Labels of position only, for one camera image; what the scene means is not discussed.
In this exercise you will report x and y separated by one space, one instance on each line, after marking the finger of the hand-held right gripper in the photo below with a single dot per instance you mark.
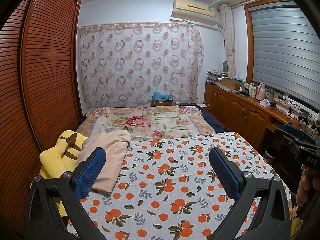
292 130

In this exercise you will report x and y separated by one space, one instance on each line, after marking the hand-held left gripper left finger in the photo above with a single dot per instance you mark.
90 173

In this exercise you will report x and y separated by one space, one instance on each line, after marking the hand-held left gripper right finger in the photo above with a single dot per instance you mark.
225 175

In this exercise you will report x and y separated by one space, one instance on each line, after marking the pink printed t-shirt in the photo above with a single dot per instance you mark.
110 155

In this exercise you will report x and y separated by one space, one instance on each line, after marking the pile of folded clothes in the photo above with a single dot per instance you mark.
216 76

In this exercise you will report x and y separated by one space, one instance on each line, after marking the person's right hand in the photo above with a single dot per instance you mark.
303 187

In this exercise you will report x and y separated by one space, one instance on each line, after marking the black stand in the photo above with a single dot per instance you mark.
304 117

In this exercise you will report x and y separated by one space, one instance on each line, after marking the black waste bin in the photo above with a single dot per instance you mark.
271 153

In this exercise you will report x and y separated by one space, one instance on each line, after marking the pink tissue box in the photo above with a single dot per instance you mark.
265 103

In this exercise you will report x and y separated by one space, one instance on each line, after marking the yellow plush toy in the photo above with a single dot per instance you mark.
53 160

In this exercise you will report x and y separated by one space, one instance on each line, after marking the pink kettle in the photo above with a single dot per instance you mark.
260 92

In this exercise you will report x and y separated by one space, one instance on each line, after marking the orange-fruit patterned cloth board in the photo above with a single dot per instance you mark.
175 180

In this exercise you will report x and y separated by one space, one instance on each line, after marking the navy bed sheet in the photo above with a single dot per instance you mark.
212 120

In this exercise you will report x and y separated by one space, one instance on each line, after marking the wooden sideboard cabinet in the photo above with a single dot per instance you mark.
237 112

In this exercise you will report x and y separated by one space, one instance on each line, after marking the row of small bottles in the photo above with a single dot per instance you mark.
248 90

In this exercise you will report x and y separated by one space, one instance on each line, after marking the cardboard box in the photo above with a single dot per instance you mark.
231 83

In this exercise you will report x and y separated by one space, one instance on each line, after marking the floral blanket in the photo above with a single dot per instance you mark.
150 122

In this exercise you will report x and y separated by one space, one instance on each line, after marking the grey window blind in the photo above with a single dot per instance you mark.
282 45

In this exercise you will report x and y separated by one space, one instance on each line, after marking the small desk fan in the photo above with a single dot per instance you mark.
225 67

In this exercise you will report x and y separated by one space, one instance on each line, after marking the box with teal cloth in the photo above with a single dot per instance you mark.
162 100

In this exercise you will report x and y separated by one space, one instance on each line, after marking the beige window curtain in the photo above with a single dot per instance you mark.
228 37

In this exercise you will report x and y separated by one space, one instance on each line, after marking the sheer circle pattern curtain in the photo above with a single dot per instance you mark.
140 62

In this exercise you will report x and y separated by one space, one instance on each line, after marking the wooden slatted wardrobe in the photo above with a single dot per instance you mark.
50 55

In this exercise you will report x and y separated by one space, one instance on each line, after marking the wall air conditioner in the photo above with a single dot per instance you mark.
192 10

